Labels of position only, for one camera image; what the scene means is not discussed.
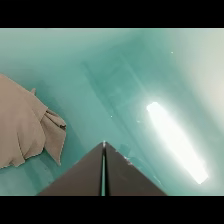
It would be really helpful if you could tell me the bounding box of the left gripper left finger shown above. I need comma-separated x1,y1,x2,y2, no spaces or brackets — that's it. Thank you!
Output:
37,141,105,197

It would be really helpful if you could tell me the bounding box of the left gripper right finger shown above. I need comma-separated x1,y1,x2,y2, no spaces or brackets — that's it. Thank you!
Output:
104,141,168,197

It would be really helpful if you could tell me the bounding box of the beige garment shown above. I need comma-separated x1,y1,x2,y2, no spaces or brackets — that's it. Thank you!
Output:
0,73,68,170

